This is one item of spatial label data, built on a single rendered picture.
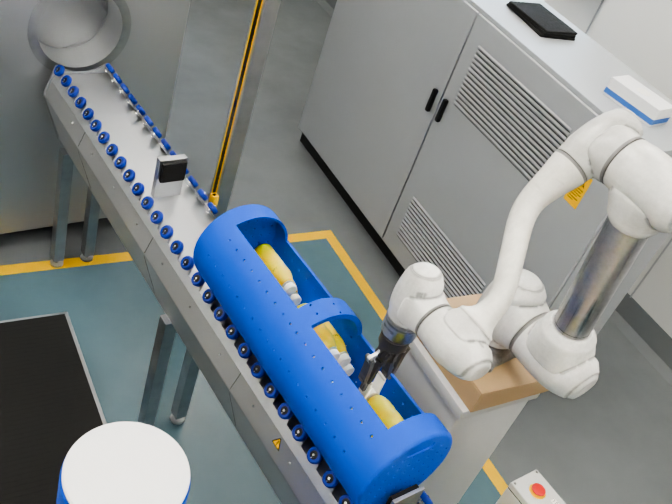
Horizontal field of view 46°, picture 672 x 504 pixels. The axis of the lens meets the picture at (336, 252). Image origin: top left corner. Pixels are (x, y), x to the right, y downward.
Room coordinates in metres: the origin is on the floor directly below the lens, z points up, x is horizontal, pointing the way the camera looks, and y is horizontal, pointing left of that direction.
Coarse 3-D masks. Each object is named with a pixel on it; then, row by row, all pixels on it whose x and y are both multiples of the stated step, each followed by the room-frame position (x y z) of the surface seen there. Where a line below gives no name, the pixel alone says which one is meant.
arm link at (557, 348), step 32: (640, 160) 1.60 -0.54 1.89; (608, 192) 1.62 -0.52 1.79; (640, 192) 1.56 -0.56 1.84; (608, 224) 1.62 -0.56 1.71; (640, 224) 1.55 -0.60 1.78; (608, 256) 1.60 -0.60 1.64; (576, 288) 1.63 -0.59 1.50; (608, 288) 1.61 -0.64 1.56; (544, 320) 1.68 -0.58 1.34; (576, 320) 1.62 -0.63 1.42; (512, 352) 1.71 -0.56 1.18; (544, 352) 1.62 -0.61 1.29; (576, 352) 1.61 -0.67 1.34; (544, 384) 1.61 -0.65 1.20; (576, 384) 1.58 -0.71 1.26
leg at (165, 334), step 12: (168, 324) 1.86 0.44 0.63; (156, 336) 1.88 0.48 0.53; (168, 336) 1.87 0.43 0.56; (156, 348) 1.87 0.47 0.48; (168, 348) 1.87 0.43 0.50; (156, 360) 1.86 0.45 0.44; (168, 360) 1.88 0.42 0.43; (156, 372) 1.86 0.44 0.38; (156, 384) 1.86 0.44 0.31; (144, 396) 1.87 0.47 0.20; (156, 396) 1.87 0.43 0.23; (144, 408) 1.86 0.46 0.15; (156, 408) 1.88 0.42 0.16; (144, 420) 1.85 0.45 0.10
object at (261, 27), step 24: (264, 0) 2.44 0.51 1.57; (264, 24) 2.45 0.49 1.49; (264, 48) 2.47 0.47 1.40; (240, 72) 2.47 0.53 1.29; (240, 96) 2.44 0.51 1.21; (240, 120) 2.45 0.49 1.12; (240, 144) 2.47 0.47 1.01; (216, 168) 2.47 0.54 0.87; (216, 192) 2.45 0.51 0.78; (216, 216) 2.45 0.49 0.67
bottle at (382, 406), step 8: (368, 400) 1.41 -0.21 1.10; (376, 400) 1.40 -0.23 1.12; (384, 400) 1.41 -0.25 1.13; (376, 408) 1.38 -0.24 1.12; (384, 408) 1.38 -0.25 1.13; (392, 408) 1.39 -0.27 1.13; (384, 416) 1.36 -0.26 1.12; (392, 416) 1.37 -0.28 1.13; (400, 416) 1.38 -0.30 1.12; (384, 424) 1.35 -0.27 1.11; (392, 424) 1.35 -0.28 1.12
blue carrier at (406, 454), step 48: (240, 240) 1.70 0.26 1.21; (240, 288) 1.58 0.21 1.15; (288, 336) 1.44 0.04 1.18; (288, 384) 1.36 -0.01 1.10; (336, 384) 1.33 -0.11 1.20; (384, 384) 1.51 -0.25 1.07; (336, 432) 1.24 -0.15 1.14; (384, 432) 1.23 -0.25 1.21; (432, 432) 1.27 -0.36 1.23; (384, 480) 1.18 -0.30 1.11
